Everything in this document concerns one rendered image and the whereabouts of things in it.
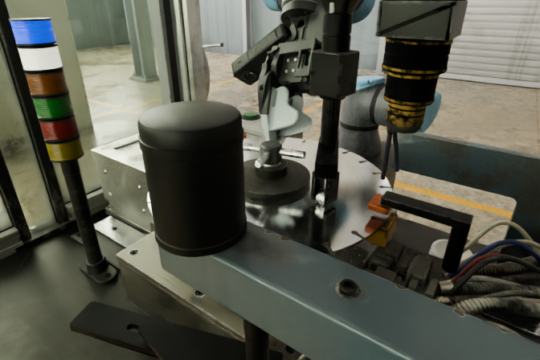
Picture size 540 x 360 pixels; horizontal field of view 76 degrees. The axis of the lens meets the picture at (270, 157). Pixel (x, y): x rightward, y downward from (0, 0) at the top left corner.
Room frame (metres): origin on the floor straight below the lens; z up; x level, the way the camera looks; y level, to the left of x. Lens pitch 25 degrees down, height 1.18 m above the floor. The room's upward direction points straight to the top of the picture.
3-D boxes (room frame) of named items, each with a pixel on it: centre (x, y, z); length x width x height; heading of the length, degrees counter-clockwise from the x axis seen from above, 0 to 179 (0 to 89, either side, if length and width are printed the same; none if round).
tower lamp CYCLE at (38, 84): (0.47, 0.30, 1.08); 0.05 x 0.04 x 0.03; 145
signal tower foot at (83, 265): (0.47, 0.30, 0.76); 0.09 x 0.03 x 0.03; 55
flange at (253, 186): (0.43, 0.00, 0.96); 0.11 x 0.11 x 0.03
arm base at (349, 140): (1.00, -0.27, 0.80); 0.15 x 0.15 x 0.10
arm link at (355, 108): (0.99, -0.28, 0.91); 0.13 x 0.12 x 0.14; 45
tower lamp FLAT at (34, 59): (0.47, 0.30, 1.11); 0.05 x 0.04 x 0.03; 145
